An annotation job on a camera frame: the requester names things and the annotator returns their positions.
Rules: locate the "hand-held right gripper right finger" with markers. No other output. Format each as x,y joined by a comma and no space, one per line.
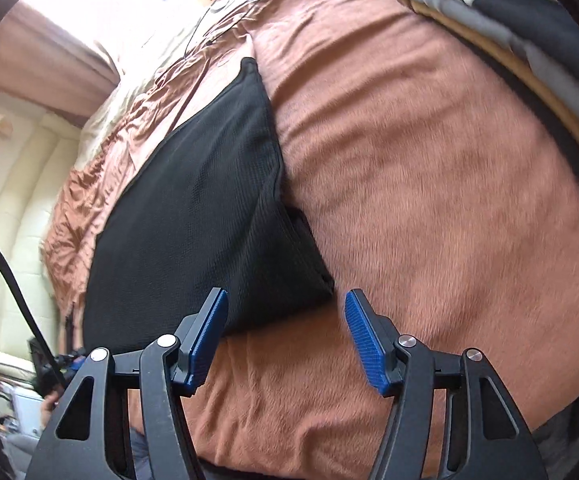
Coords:
364,345

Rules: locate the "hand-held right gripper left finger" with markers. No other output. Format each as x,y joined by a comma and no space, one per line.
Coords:
209,340

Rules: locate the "black shirt floral trim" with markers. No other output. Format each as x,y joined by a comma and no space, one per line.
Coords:
209,185

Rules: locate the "person's left hand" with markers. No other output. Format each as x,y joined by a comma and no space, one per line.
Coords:
49,407

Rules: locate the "cream padded headboard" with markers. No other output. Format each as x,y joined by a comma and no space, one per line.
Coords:
14,210

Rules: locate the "brown blanket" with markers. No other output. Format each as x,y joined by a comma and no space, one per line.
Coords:
419,185

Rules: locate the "pink curtain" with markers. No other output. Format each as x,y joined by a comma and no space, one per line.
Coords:
44,60

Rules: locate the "cream bed sheet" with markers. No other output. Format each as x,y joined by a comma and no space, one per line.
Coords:
169,35

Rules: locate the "brown folded garment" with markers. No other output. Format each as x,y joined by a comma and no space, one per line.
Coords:
554,87

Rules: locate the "grey folded garment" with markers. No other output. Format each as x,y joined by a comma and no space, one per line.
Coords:
439,2

